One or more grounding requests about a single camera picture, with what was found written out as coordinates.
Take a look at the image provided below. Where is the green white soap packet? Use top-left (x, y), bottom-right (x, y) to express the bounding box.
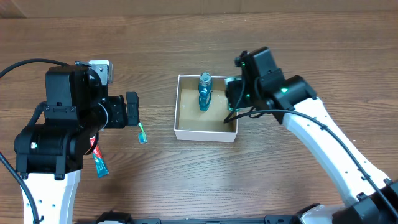
top-left (227, 103), bottom-right (233, 111)

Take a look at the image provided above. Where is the right black cable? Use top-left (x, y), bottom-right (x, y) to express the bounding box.
top-left (223, 77), bottom-right (396, 218)

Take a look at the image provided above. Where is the red teal toothpaste tube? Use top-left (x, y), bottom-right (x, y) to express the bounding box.
top-left (92, 144), bottom-right (109, 178)

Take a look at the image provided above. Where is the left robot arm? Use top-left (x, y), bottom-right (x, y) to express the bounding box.
top-left (14, 65), bottom-right (139, 223)

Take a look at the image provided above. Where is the teal mouthwash bottle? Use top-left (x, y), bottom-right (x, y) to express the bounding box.
top-left (198, 72), bottom-right (212, 111)

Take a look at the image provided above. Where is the white cardboard box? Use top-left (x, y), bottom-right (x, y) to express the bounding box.
top-left (174, 75), bottom-right (238, 142)

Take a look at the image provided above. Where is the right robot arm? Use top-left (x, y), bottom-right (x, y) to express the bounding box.
top-left (224, 47), bottom-right (397, 223)

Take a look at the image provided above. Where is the green white toothbrush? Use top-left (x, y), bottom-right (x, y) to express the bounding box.
top-left (138, 123), bottom-right (147, 144)

